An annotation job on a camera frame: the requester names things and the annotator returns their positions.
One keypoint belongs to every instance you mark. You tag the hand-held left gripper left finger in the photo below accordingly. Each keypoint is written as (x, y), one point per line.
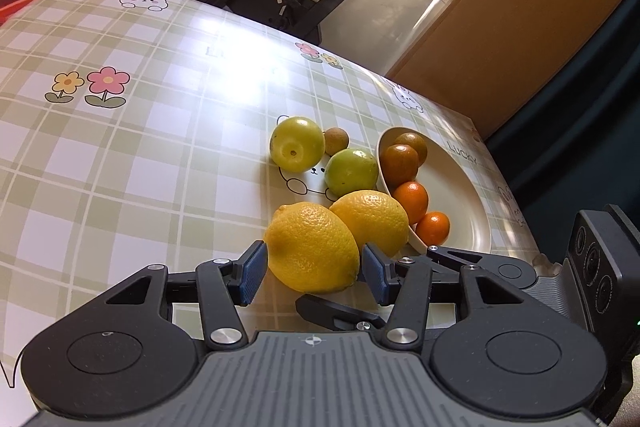
(252, 277)

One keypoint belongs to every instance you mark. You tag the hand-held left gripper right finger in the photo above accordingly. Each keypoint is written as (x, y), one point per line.
(376, 279)

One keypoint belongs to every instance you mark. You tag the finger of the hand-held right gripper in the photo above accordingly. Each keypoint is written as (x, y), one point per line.
(450, 253)
(320, 307)

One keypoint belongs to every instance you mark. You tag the orange kumquat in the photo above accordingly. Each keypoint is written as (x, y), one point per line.
(432, 228)
(412, 202)

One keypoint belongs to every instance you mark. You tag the cream round plate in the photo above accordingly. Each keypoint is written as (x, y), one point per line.
(455, 197)

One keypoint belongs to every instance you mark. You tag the yellow lemon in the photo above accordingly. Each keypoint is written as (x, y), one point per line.
(312, 247)
(370, 222)

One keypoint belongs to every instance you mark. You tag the brownish kumquat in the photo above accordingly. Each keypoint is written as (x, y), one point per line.
(400, 163)
(412, 144)

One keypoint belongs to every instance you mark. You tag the green round fruit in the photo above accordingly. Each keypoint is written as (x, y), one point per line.
(351, 169)
(297, 143)

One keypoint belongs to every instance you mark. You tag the dark teal curtain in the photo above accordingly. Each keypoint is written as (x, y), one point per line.
(590, 147)

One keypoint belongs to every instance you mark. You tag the small brown longan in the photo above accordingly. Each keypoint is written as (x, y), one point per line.
(334, 142)

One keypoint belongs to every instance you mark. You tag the green checked tablecloth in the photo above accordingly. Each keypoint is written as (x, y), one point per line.
(150, 132)

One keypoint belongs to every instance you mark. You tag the wooden board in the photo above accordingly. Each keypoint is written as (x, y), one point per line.
(525, 32)

